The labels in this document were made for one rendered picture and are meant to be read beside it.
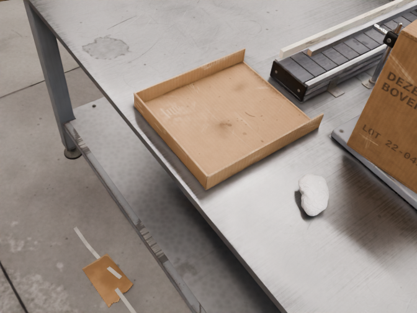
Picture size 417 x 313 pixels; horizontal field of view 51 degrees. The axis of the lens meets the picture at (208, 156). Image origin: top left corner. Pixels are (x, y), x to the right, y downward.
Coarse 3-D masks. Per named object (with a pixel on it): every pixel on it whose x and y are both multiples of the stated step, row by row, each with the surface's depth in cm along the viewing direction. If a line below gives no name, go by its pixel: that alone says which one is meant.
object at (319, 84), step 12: (384, 48) 105; (276, 60) 99; (360, 60) 101; (372, 60) 105; (276, 72) 100; (288, 72) 96; (336, 72) 98; (348, 72) 101; (360, 72) 105; (288, 84) 98; (300, 84) 95; (312, 84) 94; (324, 84) 98; (336, 84) 102; (300, 96) 96; (312, 96) 98
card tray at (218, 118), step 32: (224, 64) 101; (160, 96) 94; (192, 96) 95; (224, 96) 96; (256, 96) 97; (160, 128) 85; (192, 128) 89; (224, 128) 90; (256, 128) 90; (288, 128) 91; (192, 160) 79; (224, 160) 84; (256, 160) 85
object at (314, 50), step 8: (400, 8) 101; (408, 8) 101; (416, 8) 104; (384, 16) 98; (392, 16) 99; (368, 24) 96; (344, 32) 93; (352, 32) 93; (360, 32) 95; (328, 40) 91; (336, 40) 91; (344, 40) 93; (312, 48) 88; (320, 48) 89; (328, 48) 91
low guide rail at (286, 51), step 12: (396, 0) 113; (408, 0) 115; (372, 12) 108; (384, 12) 111; (348, 24) 104; (360, 24) 107; (312, 36) 99; (324, 36) 101; (288, 48) 96; (300, 48) 98
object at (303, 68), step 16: (400, 16) 114; (416, 16) 115; (368, 32) 108; (336, 48) 103; (352, 48) 103; (368, 48) 104; (288, 64) 98; (304, 64) 98; (320, 64) 99; (336, 64) 99; (304, 80) 94
